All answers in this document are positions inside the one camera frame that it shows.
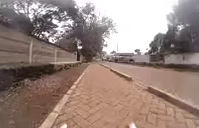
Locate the low distant building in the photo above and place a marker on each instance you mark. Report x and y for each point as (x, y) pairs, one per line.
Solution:
(133, 59)

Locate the red dirt strip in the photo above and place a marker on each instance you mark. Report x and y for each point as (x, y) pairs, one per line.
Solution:
(23, 103)

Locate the white wall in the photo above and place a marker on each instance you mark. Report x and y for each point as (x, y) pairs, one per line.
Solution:
(187, 59)

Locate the robot's own part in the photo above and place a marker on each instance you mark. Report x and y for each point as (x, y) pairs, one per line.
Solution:
(63, 126)
(132, 125)

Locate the concrete panel wall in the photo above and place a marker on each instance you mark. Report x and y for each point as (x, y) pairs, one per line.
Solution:
(7, 46)

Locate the grey concrete kerb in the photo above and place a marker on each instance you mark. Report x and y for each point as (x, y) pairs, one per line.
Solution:
(173, 98)

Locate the grey asphalt road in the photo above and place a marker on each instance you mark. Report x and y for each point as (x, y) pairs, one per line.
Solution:
(173, 80)

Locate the pale concrete kerb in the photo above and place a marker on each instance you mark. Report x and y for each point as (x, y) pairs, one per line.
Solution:
(58, 106)

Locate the low dark hedge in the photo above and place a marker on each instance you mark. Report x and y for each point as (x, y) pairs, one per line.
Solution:
(13, 78)

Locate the red brick path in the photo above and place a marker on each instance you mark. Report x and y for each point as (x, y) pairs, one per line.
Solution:
(103, 96)

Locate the dark trees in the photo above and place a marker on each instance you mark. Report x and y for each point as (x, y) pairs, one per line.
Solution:
(190, 30)

